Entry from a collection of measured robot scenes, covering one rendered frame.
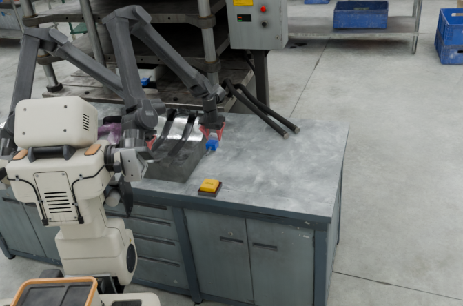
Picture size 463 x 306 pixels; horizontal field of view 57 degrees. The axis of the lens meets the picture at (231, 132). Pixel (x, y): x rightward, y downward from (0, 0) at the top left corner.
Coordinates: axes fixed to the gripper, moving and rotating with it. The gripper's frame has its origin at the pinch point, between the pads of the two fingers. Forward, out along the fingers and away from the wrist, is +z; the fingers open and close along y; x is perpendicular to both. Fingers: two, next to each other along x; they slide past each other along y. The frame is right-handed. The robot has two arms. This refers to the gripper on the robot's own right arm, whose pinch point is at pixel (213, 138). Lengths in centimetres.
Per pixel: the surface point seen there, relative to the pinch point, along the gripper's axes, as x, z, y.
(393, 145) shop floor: -158, 93, -80
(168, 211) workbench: 14.3, 33.0, 20.9
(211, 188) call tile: 18.8, 11.9, -4.5
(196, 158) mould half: 0.2, 11.4, 9.9
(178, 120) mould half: -15.7, 2.5, 24.4
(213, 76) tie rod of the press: -60, -1, 23
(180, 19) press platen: -67, -31, 41
